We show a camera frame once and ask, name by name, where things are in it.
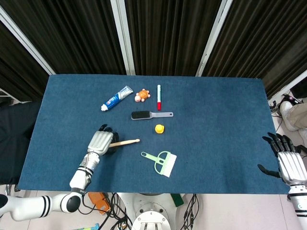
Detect orange pink turtle toy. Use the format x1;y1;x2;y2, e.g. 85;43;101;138
134;89;151;103

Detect white shoe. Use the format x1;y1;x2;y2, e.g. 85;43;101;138
280;100;298;132

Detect blue white toothpaste tube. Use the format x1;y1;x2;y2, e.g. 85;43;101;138
100;86;134;112

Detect beige trouser leg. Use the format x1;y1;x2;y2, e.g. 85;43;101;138
287;102;307;131

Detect orange device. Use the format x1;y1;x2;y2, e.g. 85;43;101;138
88;191;112;215

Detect white frame post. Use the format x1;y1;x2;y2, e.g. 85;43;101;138
110;0;136;75
195;0;234;77
270;69;307;101
0;6;56;75

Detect wooden drumstick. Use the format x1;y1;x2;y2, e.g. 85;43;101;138
109;138;141;147

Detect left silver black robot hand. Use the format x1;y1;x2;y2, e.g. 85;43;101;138
86;124;120;156

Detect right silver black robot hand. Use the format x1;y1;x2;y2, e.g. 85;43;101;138
257;132;307;185

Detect black cable bundle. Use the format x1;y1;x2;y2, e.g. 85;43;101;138
103;193;134;230
183;194;200;230

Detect green hand broom white bristles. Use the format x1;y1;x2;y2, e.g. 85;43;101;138
141;150;177;178

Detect blue table cloth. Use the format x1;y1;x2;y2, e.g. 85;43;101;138
18;74;290;195

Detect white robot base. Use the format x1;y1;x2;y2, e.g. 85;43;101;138
117;193;185;230

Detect dark green block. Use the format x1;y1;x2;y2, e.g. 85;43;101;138
170;193;185;207

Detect dark pleated curtain panel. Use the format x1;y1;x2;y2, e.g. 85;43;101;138
124;0;226;77
202;0;307;99
1;0;127;75
0;23;50;103

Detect grey brush with black bristles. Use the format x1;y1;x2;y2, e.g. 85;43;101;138
131;111;174;121

